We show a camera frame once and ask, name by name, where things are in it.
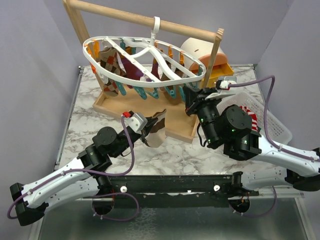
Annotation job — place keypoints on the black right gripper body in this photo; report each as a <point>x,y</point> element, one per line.
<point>206,110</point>

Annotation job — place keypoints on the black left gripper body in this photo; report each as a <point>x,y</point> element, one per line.
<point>144,135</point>

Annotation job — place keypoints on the brown ribbed sock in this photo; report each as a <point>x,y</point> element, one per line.
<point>172,95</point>

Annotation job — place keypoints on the maroon striped sock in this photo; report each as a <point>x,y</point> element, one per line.
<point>132,72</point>
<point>154,69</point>

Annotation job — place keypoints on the white plastic basket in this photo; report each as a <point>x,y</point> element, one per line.
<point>276,130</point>

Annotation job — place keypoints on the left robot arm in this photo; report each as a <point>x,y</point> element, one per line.
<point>83,177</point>

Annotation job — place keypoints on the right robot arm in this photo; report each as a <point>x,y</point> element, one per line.
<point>233,130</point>

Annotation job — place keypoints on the wooden hanger rack stand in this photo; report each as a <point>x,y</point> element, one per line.
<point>102,52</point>

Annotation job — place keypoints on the orange clothespin holding socks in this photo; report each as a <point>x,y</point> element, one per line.
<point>170,51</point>

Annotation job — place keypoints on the teal clothespin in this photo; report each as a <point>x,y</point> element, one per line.
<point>141,92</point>
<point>154,94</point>

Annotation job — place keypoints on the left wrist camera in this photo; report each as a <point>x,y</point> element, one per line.
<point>136,121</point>

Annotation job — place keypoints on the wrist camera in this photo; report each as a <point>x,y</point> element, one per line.
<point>222,88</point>
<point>136,121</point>

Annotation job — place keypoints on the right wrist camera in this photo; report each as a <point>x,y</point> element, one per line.
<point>222,88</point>

